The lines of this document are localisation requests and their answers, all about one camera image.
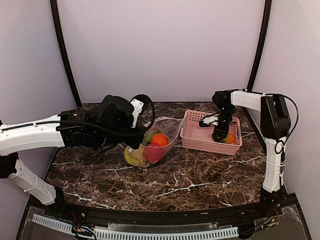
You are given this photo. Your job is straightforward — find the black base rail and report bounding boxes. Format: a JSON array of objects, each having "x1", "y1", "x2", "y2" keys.
[{"x1": 24, "y1": 193, "x2": 301, "y2": 227}]

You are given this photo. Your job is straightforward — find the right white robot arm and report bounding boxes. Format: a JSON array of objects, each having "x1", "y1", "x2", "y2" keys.
[{"x1": 212, "y1": 90, "x2": 291, "y2": 193}]

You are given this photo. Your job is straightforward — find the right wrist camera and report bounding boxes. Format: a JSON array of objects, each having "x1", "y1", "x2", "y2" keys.
[{"x1": 198, "y1": 114, "x2": 219, "y2": 128}]

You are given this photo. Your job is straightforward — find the right black frame post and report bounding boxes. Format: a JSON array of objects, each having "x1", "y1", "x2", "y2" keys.
[{"x1": 246, "y1": 0, "x2": 272, "y2": 91}]

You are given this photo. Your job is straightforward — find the clear zip top bag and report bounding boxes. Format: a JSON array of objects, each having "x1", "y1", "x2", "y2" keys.
[{"x1": 123, "y1": 116, "x2": 185, "y2": 168}]

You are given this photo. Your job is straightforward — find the black frame post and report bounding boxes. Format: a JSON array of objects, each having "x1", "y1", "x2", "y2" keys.
[
  {"x1": 49, "y1": 0, "x2": 82, "y2": 109},
  {"x1": 246, "y1": 0, "x2": 272, "y2": 91}
]

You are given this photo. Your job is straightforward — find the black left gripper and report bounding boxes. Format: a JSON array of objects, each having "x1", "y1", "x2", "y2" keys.
[{"x1": 95, "y1": 121, "x2": 148, "y2": 149}]

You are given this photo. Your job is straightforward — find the orange toy fruit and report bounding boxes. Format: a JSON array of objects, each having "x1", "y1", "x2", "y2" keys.
[{"x1": 150, "y1": 133, "x2": 169, "y2": 147}]

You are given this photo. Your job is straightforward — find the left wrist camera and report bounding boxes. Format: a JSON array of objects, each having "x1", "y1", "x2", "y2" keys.
[{"x1": 95, "y1": 95, "x2": 134, "y2": 130}]

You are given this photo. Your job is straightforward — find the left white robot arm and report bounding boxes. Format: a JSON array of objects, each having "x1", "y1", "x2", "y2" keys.
[{"x1": 0, "y1": 110, "x2": 147, "y2": 218}]

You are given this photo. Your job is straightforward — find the yellow toy banana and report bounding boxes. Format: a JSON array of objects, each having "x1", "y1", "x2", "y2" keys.
[{"x1": 123, "y1": 146, "x2": 150, "y2": 168}]

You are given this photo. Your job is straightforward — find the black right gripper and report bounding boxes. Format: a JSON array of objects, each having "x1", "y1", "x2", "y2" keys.
[{"x1": 213, "y1": 105, "x2": 235, "y2": 142}]

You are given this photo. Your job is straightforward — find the pink plastic basket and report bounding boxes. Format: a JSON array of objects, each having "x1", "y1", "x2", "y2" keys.
[{"x1": 180, "y1": 110, "x2": 243, "y2": 156}]

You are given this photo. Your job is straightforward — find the red toy apple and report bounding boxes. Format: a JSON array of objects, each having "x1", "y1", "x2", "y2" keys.
[{"x1": 143, "y1": 143, "x2": 165, "y2": 163}]

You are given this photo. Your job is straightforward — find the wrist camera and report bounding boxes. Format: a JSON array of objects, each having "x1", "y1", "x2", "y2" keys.
[
  {"x1": 198, "y1": 114, "x2": 219, "y2": 128},
  {"x1": 95, "y1": 95, "x2": 134, "y2": 130}
]

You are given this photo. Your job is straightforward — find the left black frame post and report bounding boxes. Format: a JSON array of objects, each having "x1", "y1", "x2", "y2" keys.
[{"x1": 49, "y1": 0, "x2": 82, "y2": 109}]

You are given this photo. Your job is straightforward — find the white slotted cable duct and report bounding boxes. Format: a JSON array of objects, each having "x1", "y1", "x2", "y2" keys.
[{"x1": 32, "y1": 214, "x2": 239, "y2": 240}]

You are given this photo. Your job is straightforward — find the green orange toy mango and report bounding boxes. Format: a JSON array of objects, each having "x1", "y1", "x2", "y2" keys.
[{"x1": 212, "y1": 133, "x2": 236, "y2": 144}]

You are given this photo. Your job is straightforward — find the green toy vegetable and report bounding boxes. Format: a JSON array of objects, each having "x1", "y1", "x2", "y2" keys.
[{"x1": 146, "y1": 132, "x2": 156, "y2": 145}]

